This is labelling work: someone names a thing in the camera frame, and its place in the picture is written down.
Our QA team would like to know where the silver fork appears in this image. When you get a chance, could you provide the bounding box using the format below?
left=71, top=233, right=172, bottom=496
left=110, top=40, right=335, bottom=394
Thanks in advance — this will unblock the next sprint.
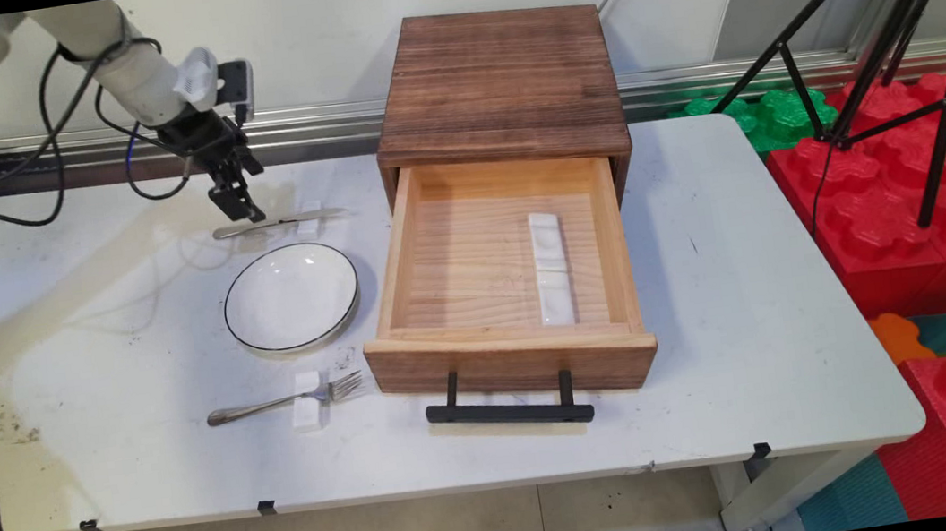
left=203, top=371, right=367, bottom=428

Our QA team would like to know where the silver black wrist camera box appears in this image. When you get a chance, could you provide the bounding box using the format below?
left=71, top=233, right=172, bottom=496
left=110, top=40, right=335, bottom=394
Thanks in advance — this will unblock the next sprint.
left=213, top=58, right=260, bottom=127

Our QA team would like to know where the aluminium wall rail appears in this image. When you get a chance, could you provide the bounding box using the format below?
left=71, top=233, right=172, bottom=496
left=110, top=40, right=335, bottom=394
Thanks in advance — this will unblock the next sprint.
left=0, top=22, right=946, bottom=200

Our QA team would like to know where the dark wooden cabinet case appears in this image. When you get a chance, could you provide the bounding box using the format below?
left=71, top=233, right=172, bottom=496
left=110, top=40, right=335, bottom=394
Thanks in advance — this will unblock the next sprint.
left=360, top=0, right=640, bottom=232

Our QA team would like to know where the short black looped cable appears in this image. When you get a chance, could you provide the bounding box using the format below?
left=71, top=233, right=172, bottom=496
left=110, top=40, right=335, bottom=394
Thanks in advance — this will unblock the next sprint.
left=92, top=74, right=196, bottom=208

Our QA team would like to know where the white table leg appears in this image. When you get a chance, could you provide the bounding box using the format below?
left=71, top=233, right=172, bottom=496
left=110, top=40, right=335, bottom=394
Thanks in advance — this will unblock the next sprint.
left=709, top=442, right=884, bottom=531

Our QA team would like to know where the thin black hanging cable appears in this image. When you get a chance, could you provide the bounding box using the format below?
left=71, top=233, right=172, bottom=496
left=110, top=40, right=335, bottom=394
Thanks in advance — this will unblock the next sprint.
left=801, top=140, right=846, bottom=239

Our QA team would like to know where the white plate with black rim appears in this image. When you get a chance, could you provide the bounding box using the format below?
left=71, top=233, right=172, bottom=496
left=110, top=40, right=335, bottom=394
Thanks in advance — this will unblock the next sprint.
left=216, top=236, right=368, bottom=364

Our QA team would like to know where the long black arm cable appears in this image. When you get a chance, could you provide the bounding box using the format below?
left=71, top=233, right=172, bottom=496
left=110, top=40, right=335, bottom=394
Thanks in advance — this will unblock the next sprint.
left=0, top=35, right=183, bottom=232

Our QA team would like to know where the black drawer handle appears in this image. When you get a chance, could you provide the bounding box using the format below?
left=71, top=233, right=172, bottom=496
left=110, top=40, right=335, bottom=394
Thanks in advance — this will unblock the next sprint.
left=420, top=354, right=597, bottom=442

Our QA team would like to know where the teal foam mat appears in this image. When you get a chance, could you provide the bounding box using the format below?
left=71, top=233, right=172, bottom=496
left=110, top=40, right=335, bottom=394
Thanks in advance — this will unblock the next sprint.
left=790, top=448, right=912, bottom=531

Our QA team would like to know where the green foam block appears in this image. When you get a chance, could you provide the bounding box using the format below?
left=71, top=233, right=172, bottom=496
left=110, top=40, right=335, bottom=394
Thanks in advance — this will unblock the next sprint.
left=669, top=77, right=844, bottom=165

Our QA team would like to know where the light wooden drawer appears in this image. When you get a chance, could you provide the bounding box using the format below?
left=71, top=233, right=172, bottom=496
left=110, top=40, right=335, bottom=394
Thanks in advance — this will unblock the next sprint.
left=342, top=138, right=663, bottom=423

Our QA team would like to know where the white ceramic cutlery rest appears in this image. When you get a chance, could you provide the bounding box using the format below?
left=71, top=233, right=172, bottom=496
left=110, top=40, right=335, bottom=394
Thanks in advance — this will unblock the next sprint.
left=527, top=209, right=569, bottom=275

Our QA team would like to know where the silver table knife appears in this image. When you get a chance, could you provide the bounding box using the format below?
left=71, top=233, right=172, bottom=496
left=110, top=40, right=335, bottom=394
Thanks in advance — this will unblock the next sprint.
left=211, top=206, right=349, bottom=242

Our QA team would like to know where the small white cutlery rest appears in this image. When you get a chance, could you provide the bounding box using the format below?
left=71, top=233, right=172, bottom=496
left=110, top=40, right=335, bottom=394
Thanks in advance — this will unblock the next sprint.
left=293, top=198, right=328, bottom=238
left=286, top=370, right=330, bottom=434

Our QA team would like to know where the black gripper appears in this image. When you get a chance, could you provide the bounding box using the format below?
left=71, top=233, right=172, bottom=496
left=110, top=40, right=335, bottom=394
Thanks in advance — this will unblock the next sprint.
left=152, top=101, right=271, bottom=235

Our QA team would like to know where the orange foam piece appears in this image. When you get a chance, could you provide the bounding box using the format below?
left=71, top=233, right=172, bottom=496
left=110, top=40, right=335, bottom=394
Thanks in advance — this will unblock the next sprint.
left=867, top=309, right=937, bottom=369

